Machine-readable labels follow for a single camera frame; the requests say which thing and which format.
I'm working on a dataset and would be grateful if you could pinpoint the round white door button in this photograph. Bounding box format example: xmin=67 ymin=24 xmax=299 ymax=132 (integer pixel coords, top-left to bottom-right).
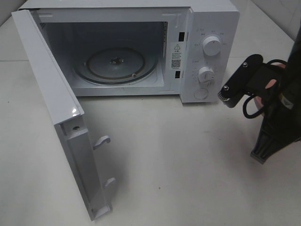
xmin=193 ymin=88 xmax=209 ymax=100

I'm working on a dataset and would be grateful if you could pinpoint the white microwave oven body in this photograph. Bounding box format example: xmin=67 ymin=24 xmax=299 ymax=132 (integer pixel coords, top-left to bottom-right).
xmin=17 ymin=0 xmax=239 ymax=103

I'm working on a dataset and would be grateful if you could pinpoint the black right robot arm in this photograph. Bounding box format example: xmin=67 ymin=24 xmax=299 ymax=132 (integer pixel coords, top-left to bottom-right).
xmin=251 ymin=32 xmax=301 ymax=164

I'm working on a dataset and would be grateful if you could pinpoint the pink round plate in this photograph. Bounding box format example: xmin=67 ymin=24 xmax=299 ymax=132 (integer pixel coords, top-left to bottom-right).
xmin=254 ymin=62 xmax=286 ymax=110

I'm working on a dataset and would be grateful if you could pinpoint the white warning label sticker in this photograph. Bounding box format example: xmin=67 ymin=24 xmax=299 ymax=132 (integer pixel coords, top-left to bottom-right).
xmin=170 ymin=42 xmax=182 ymax=70

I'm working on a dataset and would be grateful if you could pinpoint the upper white power knob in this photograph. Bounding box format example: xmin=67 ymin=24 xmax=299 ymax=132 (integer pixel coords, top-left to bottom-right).
xmin=202 ymin=35 xmax=222 ymax=56

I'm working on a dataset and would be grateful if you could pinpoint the white timer knob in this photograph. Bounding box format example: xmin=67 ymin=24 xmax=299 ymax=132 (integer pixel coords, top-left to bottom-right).
xmin=198 ymin=66 xmax=215 ymax=83

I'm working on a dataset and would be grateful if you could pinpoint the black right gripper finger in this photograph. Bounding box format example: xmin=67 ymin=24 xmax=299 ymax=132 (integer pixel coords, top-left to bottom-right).
xmin=250 ymin=146 xmax=274 ymax=164

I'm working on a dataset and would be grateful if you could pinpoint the white microwave door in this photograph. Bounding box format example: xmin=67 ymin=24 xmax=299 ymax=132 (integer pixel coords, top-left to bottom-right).
xmin=12 ymin=9 xmax=116 ymax=220

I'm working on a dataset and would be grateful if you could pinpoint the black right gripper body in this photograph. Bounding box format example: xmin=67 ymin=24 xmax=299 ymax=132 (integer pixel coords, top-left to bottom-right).
xmin=256 ymin=78 xmax=301 ymax=151

